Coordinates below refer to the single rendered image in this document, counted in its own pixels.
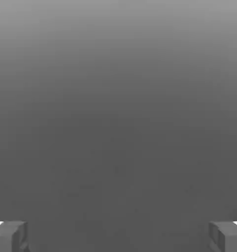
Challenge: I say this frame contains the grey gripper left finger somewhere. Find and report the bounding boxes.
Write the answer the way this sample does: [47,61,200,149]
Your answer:
[0,220,30,252]

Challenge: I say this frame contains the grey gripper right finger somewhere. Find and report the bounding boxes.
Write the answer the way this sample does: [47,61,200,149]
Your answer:
[208,220,237,252]

